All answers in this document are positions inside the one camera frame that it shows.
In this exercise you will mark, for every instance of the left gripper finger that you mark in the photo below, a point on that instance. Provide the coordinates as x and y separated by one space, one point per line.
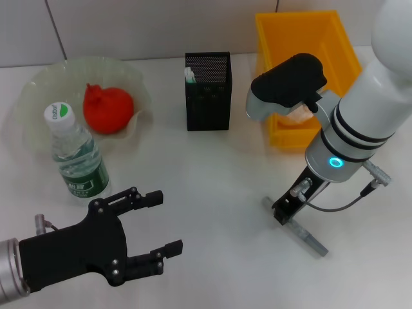
153 198
172 248

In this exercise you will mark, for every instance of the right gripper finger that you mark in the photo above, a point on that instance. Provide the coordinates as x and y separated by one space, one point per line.
283 216
279 203

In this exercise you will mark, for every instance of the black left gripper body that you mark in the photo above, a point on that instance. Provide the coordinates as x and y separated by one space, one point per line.
74 251

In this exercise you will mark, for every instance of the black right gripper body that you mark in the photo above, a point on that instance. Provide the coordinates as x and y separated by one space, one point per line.
305 190

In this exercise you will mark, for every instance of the grey marker pen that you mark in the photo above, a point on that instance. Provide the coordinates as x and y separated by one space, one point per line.
312 243

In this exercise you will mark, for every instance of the white paper ball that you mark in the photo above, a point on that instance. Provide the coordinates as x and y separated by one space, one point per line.
297 118

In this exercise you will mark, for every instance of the clear bottle with green label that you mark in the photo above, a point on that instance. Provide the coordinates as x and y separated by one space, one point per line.
80 164

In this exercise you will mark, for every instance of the red-orange toy orange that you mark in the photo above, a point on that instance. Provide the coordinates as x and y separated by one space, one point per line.
107 109

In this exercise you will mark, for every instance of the green utility knife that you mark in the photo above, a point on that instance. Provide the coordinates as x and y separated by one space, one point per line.
190 77

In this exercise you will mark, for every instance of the black mesh pen holder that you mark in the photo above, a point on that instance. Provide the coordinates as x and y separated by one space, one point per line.
207 106

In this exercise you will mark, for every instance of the pale green glass fruit plate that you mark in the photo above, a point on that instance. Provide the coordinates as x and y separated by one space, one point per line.
48 83

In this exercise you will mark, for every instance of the yellow plastic bin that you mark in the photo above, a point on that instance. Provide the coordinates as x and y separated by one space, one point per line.
289 32

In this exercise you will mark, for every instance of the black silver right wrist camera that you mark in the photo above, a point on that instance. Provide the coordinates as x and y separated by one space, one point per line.
289 83

